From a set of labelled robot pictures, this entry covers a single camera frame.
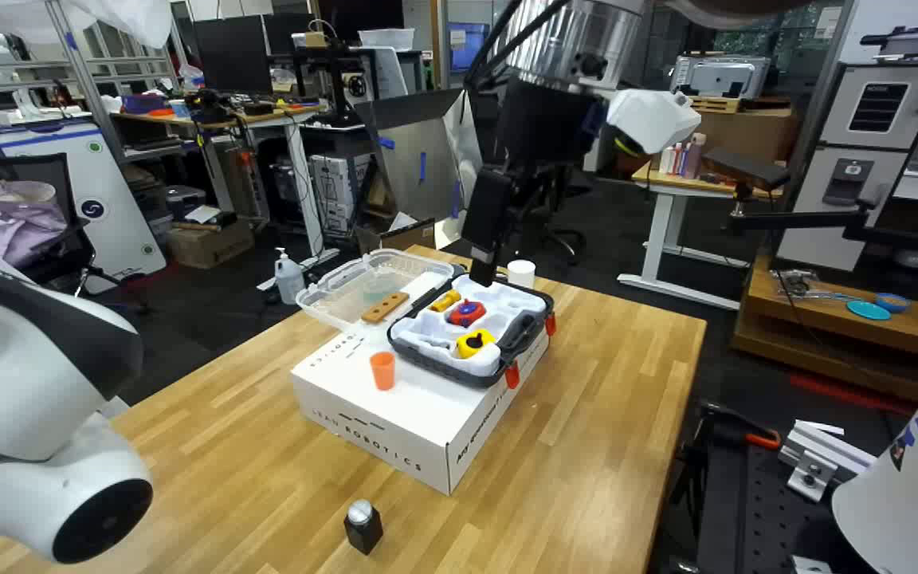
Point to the white spray bottle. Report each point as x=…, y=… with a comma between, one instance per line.
x=289, y=277

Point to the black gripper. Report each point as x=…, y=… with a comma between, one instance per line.
x=491, y=208

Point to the black swivel chair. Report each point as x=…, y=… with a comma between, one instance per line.
x=544, y=138

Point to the grey toy case white insert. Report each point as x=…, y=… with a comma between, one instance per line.
x=512, y=306

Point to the small black cube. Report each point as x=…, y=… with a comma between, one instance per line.
x=363, y=527

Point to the low wooden shelf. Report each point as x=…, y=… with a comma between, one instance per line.
x=851, y=336

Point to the cluttered desk white legs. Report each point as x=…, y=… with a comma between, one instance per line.
x=294, y=179

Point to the clear plastic container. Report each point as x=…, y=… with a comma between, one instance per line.
x=358, y=280

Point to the white curved cover blue marks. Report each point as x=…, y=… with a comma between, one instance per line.
x=905, y=497

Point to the brown wooden block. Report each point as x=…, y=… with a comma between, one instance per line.
x=385, y=306

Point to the purple cloth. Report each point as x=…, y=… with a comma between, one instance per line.
x=14, y=226

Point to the black office chair with cloth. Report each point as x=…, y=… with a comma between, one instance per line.
x=47, y=176

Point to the white panel with blue circle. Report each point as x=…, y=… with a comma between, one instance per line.
x=88, y=191

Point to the grey board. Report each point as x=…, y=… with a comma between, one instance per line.
x=414, y=161

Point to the teal disc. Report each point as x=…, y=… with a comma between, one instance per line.
x=868, y=309

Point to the yellow toy stick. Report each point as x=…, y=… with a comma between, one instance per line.
x=444, y=302

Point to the white mug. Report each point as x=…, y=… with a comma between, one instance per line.
x=520, y=273

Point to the white cabinet with dark panels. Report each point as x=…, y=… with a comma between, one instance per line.
x=851, y=138

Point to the aluminium bracket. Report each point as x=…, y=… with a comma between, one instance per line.
x=820, y=452

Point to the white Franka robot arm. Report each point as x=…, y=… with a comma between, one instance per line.
x=24, y=424

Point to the small orange cup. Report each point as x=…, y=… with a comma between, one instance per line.
x=382, y=370

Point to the red and blue round toy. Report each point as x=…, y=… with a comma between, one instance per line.
x=465, y=314

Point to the brown cardboard box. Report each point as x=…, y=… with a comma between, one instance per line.
x=208, y=244

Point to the white cardboard box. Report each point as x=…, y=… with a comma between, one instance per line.
x=414, y=417

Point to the wood top desk white legs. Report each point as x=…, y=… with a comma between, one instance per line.
x=668, y=226

